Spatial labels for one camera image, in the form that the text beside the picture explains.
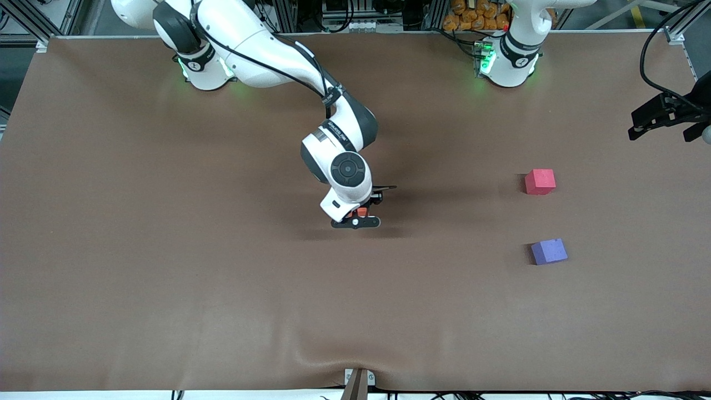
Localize aluminium frame rail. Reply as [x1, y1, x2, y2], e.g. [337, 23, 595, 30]
[0, 0, 84, 52]

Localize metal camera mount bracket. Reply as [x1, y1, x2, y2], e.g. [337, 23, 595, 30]
[344, 368, 376, 400]

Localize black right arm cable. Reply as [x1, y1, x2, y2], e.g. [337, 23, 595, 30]
[189, 0, 344, 107]

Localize purple foam block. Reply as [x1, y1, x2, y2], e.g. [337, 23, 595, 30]
[530, 238, 569, 266]

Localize bag of orange items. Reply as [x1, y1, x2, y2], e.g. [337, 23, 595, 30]
[443, 0, 512, 32]

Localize aluminium frame post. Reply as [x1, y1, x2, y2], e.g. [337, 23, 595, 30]
[425, 0, 450, 31]
[275, 0, 299, 33]

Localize brown table mat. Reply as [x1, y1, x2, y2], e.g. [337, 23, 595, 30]
[0, 33, 711, 393]

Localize red foam block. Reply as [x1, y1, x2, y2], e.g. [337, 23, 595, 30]
[524, 169, 557, 196]

